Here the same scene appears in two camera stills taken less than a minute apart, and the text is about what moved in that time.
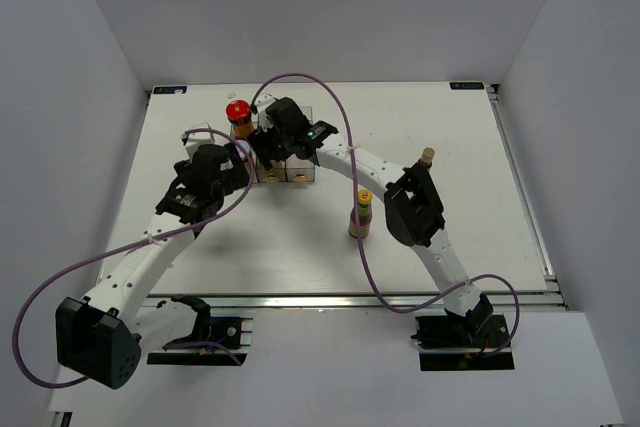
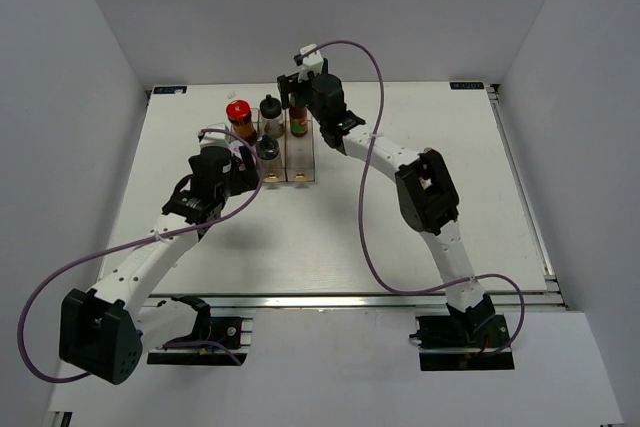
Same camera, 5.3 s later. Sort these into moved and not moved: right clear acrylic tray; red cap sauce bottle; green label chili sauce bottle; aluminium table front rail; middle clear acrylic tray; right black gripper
Moved: green label chili sauce bottle; right black gripper
Not moved: middle clear acrylic tray; red cap sauce bottle; right clear acrylic tray; aluminium table front rail
